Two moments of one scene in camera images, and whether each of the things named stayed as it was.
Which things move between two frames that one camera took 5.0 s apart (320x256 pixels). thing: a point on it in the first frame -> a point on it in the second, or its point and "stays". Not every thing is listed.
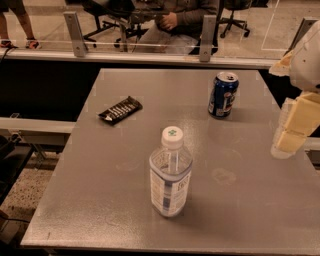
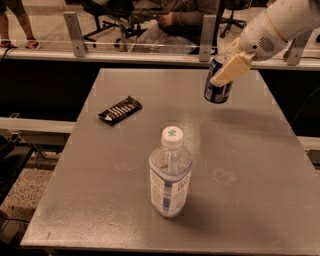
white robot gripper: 307,68 -> 257,40
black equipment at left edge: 14,158 stays
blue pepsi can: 222,95 -> 214,93
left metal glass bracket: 75,33 stays
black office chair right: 235,5 stays
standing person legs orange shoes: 18,8 stays
